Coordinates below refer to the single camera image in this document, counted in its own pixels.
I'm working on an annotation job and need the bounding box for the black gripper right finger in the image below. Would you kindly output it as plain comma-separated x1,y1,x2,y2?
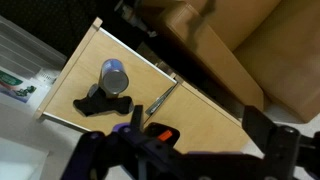
242,106,277,154

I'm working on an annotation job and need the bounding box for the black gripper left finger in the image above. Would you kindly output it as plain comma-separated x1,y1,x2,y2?
130,105,144,130

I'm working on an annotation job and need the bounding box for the light wood nightstand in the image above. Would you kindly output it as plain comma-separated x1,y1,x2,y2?
34,19,249,152

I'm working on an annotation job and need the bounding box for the colourful leaflet on windowsill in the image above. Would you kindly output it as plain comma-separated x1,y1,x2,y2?
0,70,37,103

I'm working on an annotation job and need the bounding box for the tan leather sofa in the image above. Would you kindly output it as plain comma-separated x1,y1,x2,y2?
138,0,320,122

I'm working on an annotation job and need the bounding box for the white radiator cover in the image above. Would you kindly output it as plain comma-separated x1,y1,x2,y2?
0,16,67,79

